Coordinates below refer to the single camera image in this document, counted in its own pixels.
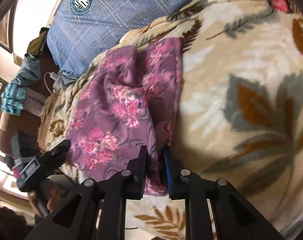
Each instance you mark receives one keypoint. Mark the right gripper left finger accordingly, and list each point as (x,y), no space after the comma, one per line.
(96,210)

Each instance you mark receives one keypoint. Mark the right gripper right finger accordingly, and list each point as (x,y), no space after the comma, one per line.
(214,209)

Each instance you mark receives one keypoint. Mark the purple floral shirt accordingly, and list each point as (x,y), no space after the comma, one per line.
(130,102)

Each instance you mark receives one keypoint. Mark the left hand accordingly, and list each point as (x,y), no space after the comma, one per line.
(46,197)

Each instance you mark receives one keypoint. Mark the teal striped garment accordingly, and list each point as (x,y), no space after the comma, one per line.
(12,99)

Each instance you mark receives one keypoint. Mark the beige leaf fleece blanket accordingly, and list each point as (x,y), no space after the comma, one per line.
(240,113)

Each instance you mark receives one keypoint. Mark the olive green garment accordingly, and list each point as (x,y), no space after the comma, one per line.
(36,46)

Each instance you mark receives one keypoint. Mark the blue plaid pillow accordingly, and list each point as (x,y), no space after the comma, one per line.
(82,29)

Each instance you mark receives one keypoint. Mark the red small object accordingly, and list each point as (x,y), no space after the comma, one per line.
(281,5)

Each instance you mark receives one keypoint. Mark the white charger with cable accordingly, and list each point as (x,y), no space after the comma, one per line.
(53,76)

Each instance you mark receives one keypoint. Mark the framed wall picture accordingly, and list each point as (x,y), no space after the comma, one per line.
(6,29)

